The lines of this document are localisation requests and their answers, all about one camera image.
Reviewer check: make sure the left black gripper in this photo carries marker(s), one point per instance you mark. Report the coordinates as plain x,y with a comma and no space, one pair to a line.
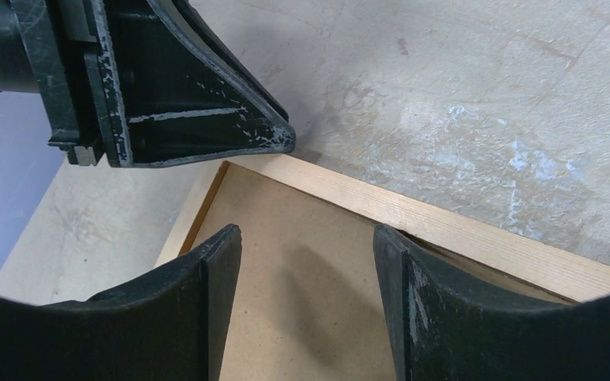
145,84

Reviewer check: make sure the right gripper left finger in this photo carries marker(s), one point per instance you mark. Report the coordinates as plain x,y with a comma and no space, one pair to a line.
170,323

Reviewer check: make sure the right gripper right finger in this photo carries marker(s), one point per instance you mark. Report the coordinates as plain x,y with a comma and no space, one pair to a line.
445,324

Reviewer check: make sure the brown cardboard backing board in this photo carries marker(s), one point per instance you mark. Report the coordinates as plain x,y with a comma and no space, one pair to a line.
307,304

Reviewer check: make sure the brown wooden picture frame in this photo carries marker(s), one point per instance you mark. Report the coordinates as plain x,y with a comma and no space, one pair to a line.
553,270

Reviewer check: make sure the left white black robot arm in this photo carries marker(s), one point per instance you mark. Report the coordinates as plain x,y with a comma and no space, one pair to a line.
142,84

